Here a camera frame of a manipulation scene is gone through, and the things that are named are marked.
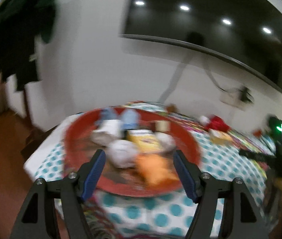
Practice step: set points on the light blue sock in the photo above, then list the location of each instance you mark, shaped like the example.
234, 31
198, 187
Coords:
130, 119

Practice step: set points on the black wall television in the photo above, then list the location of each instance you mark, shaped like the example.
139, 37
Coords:
246, 33

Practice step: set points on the small beige box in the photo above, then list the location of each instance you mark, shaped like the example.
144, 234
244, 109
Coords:
162, 126

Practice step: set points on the red round tray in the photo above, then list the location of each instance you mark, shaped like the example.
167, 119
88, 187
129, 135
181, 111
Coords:
79, 149

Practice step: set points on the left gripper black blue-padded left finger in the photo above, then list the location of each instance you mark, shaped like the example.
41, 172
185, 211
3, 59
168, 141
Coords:
37, 215

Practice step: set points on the white wall socket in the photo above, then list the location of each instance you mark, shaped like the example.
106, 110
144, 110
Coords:
239, 98

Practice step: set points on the dark hanging clothes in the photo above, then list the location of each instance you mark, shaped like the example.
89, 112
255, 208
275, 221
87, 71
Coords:
21, 22

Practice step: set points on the orange sock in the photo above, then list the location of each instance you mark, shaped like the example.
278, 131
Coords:
154, 169

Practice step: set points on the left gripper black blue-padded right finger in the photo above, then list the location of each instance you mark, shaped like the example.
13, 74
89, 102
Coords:
241, 216

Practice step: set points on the white foam table top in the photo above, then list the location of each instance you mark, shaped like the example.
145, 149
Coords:
36, 159

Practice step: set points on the yellow white small box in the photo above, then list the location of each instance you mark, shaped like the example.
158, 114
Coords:
145, 140

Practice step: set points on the red sock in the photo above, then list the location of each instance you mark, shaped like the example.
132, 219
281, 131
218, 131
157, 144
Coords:
218, 124

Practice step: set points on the brown wrapped item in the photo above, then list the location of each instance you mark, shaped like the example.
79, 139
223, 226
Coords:
171, 109

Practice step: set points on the white fluffy sock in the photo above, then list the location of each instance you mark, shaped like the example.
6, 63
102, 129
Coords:
122, 153

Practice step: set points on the polka dot tablecloth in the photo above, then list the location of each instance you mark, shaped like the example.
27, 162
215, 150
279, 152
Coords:
168, 215

